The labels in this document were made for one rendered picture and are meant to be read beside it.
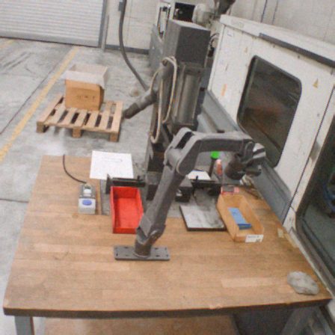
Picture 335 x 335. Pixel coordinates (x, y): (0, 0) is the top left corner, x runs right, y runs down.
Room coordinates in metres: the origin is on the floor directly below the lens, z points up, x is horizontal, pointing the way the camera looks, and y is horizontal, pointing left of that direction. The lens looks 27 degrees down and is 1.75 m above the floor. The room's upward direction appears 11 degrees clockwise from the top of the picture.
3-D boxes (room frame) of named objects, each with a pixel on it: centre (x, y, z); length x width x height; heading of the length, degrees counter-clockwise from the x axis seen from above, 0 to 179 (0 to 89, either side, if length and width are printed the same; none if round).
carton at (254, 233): (1.27, -0.35, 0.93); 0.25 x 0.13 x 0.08; 15
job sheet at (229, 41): (3.05, -0.30, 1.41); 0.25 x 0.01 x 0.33; 12
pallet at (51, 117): (4.37, 1.25, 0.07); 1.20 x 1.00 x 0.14; 9
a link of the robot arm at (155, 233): (0.96, 0.03, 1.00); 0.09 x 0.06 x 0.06; 33
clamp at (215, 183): (1.46, -0.18, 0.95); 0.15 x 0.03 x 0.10; 105
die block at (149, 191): (1.38, -0.02, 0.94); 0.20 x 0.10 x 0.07; 105
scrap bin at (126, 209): (1.17, 0.13, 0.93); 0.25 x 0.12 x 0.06; 15
